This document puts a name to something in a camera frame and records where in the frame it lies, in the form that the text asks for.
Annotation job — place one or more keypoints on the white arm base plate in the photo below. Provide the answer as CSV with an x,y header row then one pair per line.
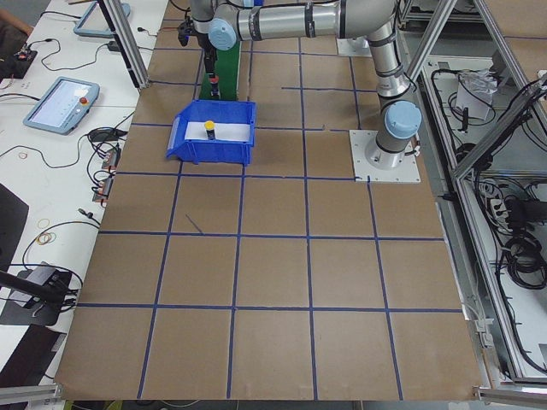
x,y
353,47
372,164

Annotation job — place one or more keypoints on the green conveyor belt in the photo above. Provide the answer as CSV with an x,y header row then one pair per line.
x,y
226,68

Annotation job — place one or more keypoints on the far teach pendant tablet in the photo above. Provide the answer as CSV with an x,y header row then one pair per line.
x,y
93,24

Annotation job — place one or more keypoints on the teach pendant tablet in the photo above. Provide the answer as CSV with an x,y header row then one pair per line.
x,y
63,105
93,24

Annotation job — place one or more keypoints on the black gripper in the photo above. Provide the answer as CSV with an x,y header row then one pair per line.
x,y
208,50

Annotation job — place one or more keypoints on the blue left storage bin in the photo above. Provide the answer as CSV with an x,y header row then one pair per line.
x,y
198,151

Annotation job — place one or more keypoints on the black camera stand base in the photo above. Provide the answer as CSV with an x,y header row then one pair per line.
x,y
36,296

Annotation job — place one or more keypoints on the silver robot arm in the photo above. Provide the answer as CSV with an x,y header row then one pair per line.
x,y
362,28

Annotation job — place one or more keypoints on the red push button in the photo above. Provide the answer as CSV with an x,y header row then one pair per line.
x,y
214,87

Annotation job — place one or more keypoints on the white crumpled paper box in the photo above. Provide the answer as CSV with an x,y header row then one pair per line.
x,y
475,92

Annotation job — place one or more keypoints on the aluminium frame post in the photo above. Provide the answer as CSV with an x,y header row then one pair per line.
x,y
119,26

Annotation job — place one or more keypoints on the yellow push button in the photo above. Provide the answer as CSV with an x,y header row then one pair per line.
x,y
209,127

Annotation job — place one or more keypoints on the white foam pad left bin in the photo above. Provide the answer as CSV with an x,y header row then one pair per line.
x,y
223,131

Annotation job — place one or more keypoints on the near teach pendant tablet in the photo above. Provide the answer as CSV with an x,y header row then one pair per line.
x,y
63,105

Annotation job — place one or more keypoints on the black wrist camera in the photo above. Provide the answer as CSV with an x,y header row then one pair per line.
x,y
185,31

